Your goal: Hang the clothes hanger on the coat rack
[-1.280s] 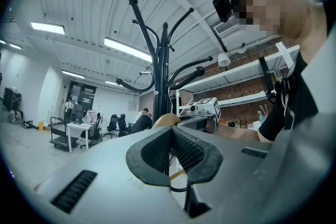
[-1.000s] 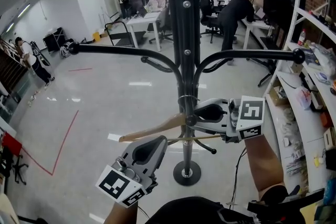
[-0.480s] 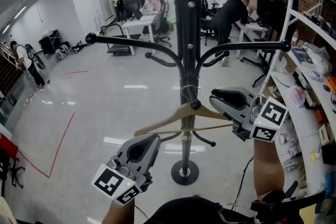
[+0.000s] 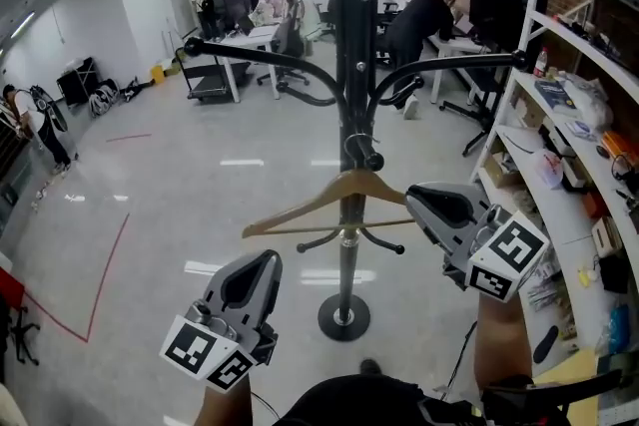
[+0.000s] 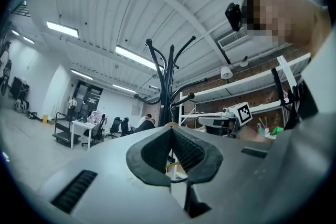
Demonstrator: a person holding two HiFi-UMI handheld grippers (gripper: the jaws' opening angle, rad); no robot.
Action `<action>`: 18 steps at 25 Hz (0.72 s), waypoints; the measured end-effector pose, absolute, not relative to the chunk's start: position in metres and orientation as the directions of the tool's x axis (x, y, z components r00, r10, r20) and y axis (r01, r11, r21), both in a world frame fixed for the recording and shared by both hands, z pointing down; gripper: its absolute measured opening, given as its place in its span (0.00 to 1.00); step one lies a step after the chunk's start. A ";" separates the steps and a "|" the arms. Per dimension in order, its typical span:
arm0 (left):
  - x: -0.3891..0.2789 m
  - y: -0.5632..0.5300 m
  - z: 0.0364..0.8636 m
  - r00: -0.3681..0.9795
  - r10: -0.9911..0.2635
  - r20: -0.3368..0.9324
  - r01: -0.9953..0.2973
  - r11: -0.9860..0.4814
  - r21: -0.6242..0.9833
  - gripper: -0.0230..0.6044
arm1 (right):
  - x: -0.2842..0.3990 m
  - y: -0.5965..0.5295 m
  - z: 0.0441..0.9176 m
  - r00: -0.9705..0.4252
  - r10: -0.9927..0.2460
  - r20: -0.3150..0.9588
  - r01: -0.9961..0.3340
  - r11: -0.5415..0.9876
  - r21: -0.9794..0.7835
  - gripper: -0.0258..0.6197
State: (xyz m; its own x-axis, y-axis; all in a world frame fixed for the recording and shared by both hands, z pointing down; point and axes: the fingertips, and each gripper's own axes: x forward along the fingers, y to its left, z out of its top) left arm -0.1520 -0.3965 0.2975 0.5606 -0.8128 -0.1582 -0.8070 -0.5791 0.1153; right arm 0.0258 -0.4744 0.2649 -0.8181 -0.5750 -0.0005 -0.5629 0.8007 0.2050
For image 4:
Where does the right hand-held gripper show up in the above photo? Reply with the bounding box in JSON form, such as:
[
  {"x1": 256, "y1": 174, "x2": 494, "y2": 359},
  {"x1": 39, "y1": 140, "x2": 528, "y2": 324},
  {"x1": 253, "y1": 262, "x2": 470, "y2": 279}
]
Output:
[{"x1": 404, "y1": 182, "x2": 551, "y2": 303}]

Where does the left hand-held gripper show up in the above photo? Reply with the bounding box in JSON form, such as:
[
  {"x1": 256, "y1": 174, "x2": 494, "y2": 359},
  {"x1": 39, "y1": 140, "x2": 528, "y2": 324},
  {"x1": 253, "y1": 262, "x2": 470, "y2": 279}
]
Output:
[{"x1": 159, "y1": 248, "x2": 284, "y2": 396}]

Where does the wooden clothes hanger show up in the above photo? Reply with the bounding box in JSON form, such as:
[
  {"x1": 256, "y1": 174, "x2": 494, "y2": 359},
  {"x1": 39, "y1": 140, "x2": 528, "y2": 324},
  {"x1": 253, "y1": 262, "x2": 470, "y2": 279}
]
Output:
[{"x1": 242, "y1": 133, "x2": 418, "y2": 239}]

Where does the black metal coat rack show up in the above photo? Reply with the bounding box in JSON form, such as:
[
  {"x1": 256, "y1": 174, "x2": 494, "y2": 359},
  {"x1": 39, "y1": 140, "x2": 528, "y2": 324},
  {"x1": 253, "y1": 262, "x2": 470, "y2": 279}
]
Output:
[{"x1": 183, "y1": 0, "x2": 529, "y2": 343}]

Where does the person's right forearm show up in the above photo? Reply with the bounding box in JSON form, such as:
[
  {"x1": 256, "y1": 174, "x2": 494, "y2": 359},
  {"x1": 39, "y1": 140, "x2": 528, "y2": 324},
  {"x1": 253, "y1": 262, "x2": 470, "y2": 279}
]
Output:
[{"x1": 472, "y1": 291, "x2": 533, "y2": 388}]

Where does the person's left forearm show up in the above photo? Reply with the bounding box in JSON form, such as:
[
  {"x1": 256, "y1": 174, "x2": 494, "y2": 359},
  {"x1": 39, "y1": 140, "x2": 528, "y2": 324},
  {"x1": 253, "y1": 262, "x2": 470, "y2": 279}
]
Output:
[{"x1": 194, "y1": 376, "x2": 254, "y2": 426}]

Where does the white shelf unit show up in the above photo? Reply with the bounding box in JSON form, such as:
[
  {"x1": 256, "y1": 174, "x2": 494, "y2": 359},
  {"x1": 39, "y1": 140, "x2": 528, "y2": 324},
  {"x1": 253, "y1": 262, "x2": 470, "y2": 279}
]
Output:
[{"x1": 470, "y1": 0, "x2": 639, "y2": 426}]

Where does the black rolling monitor stand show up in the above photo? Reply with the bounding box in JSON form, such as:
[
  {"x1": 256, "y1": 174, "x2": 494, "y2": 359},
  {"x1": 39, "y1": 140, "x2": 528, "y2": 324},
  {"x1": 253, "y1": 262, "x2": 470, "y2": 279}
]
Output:
[{"x1": 440, "y1": 64, "x2": 505, "y2": 159}]

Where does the small yellow toy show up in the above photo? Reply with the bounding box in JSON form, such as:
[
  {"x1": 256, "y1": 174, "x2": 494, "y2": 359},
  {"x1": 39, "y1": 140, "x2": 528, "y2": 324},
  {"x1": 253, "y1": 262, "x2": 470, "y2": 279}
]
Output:
[{"x1": 577, "y1": 265, "x2": 601, "y2": 288}]

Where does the black shoe insole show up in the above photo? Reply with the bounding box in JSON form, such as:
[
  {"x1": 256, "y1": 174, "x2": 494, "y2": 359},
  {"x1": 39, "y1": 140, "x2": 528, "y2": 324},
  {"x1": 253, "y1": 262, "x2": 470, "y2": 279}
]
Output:
[{"x1": 532, "y1": 324, "x2": 560, "y2": 364}]

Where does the cardboard box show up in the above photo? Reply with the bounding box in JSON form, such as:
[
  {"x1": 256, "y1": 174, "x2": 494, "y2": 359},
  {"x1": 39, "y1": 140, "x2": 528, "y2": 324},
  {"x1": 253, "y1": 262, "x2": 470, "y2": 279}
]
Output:
[{"x1": 590, "y1": 215, "x2": 624, "y2": 259}]

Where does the person's black shirt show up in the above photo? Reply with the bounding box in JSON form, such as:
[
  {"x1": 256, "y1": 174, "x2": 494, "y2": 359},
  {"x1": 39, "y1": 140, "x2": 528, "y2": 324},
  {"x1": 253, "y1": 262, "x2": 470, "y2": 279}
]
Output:
[{"x1": 272, "y1": 373, "x2": 481, "y2": 426}]

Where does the small black box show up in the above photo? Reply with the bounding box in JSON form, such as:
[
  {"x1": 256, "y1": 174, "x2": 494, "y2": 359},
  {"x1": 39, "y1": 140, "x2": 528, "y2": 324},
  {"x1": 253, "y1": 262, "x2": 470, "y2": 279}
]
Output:
[{"x1": 598, "y1": 253, "x2": 631, "y2": 294}]

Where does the blue book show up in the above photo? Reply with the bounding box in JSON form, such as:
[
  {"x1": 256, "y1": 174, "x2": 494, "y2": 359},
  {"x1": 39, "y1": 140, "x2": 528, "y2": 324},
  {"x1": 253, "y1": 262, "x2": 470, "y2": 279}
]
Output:
[{"x1": 533, "y1": 79, "x2": 579, "y2": 112}]

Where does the clear plastic bag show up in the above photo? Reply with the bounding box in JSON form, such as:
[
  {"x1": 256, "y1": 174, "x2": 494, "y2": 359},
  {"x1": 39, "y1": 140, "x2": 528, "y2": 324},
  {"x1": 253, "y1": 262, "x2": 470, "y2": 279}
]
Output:
[{"x1": 562, "y1": 73, "x2": 614, "y2": 132}]

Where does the red label bottle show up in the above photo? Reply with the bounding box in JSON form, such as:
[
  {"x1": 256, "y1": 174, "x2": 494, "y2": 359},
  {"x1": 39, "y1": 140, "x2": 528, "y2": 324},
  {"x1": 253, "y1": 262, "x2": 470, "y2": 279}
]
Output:
[{"x1": 532, "y1": 46, "x2": 550, "y2": 79}]

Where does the white office desk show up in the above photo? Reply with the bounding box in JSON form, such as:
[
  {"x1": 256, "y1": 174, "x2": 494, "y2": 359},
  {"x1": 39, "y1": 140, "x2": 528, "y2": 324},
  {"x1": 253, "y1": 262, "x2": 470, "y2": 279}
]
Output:
[
  {"x1": 427, "y1": 33, "x2": 501, "y2": 112},
  {"x1": 217, "y1": 23, "x2": 282, "y2": 104}
]

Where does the black office chair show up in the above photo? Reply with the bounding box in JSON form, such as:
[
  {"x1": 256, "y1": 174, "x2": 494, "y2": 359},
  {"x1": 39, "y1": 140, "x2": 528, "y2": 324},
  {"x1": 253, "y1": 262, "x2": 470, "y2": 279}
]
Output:
[{"x1": 0, "y1": 296, "x2": 42, "y2": 367}]

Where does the black flat cart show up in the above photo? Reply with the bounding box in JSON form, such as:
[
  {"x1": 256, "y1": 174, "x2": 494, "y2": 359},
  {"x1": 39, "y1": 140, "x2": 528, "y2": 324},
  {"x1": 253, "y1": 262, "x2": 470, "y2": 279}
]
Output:
[{"x1": 176, "y1": 45, "x2": 257, "y2": 106}]

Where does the large black monitor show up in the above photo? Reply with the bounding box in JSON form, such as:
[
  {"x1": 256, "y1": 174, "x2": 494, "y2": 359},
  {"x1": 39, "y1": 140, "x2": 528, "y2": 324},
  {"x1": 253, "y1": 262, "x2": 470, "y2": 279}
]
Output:
[{"x1": 469, "y1": 0, "x2": 551, "y2": 62}]

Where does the grey office chair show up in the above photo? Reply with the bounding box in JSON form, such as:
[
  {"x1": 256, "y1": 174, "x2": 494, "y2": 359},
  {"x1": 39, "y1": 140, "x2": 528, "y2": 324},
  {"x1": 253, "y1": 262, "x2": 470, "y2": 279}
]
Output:
[{"x1": 256, "y1": 0, "x2": 312, "y2": 89}]

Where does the black folding cart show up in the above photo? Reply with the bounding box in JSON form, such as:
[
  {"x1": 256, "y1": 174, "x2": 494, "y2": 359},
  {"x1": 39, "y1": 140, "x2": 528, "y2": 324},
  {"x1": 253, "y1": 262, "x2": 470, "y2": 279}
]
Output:
[{"x1": 55, "y1": 56, "x2": 97, "y2": 107}]

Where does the open laptop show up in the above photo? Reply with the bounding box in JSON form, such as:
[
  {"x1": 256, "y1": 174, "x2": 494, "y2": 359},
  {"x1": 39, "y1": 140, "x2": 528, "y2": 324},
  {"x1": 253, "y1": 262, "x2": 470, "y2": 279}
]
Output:
[{"x1": 236, "y1": 14, "x2": 275, "y2": 40}]

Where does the long ceiling light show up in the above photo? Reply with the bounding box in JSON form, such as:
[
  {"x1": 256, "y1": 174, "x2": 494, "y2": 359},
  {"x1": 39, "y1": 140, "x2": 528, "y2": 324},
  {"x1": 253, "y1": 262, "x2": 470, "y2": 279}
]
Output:
[{"x1": 9, "y1": 10, "x2": 37, "y2": 40}]

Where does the thin black cable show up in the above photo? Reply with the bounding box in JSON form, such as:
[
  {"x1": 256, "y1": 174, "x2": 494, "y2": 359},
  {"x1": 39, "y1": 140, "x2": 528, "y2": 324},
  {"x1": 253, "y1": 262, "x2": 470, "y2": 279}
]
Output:
[{"x1": 445, "y1": 320, "x2": 478, "y2": 398}]

